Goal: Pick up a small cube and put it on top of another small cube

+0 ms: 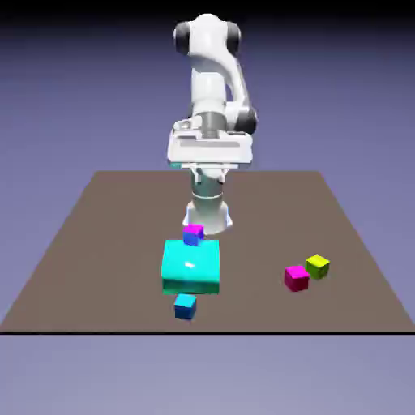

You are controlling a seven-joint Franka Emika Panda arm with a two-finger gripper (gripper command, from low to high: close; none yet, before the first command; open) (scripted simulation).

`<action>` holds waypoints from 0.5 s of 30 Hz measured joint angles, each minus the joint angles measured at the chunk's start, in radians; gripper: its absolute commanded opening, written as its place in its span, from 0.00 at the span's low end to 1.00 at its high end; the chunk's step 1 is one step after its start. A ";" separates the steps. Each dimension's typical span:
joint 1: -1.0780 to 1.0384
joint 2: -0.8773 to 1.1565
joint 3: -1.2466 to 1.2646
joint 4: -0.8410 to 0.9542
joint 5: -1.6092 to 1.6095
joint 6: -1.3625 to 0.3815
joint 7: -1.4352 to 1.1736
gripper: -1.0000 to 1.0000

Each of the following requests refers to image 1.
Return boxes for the small violet cube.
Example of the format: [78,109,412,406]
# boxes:
[182,224,206,248]

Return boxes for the small magenta cube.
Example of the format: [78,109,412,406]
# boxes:
[284,265,310,293]

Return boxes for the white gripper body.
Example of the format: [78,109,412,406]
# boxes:
[166,128,255,170]

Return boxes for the small yellow cube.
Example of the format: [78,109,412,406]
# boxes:
[305,254,331,280]

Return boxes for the small blue cube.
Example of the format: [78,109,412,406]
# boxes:
[173,293,198,321]

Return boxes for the large cyan box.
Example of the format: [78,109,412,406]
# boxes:
[160,238,221,296]

